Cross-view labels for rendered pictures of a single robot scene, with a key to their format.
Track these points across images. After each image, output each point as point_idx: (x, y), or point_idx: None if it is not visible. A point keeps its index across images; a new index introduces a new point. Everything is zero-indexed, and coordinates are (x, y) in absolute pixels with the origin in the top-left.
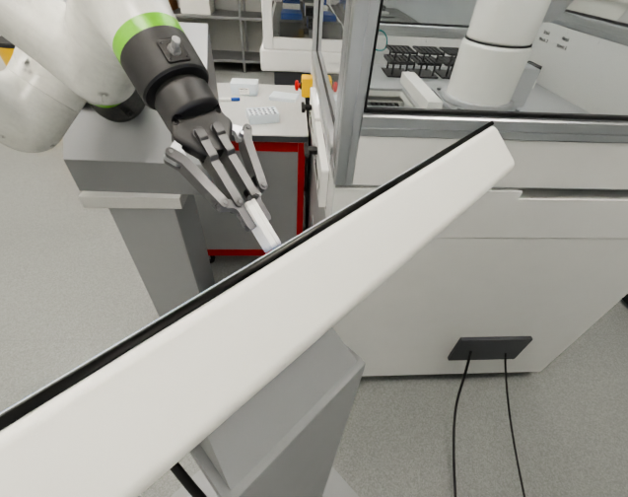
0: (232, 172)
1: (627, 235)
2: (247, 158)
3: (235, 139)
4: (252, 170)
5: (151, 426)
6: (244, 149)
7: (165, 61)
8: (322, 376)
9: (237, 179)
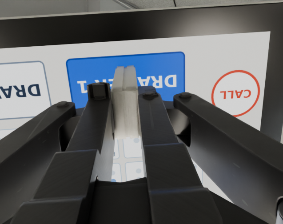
0: (142, 154)
1: None
2: (220, 174)
3: (281, 216)
4: (197, 156)
5: None
6: (242, 195)
7: None
8: None
9: (141, 140)
